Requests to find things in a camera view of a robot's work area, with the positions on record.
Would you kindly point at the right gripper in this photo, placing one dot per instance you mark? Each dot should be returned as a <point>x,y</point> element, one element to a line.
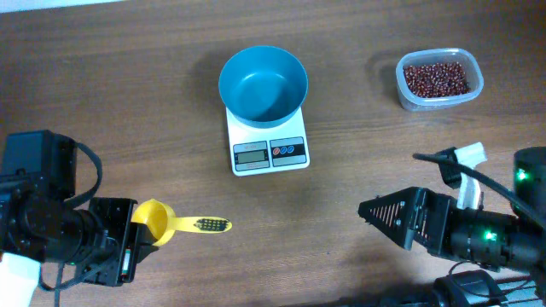
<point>429,218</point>

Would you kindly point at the white digital kitchen scale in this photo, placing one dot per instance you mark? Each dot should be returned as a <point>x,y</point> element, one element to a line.
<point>255,151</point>

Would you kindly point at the yellow measuring scoop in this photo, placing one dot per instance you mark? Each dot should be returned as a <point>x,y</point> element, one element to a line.
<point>163,223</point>

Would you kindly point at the red beans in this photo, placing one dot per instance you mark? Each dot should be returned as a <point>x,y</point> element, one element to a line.
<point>437,80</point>

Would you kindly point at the clear plastic container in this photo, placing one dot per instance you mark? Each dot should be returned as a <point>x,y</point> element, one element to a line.
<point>413,103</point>

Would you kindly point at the teal plastic bowl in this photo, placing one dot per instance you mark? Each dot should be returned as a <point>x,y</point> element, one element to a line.
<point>263,86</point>

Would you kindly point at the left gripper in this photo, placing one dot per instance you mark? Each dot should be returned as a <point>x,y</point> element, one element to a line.
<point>153,251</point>

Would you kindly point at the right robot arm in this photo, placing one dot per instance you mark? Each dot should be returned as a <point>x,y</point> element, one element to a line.
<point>499,229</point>

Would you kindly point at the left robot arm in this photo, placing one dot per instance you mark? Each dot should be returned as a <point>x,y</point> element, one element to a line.
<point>53,238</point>

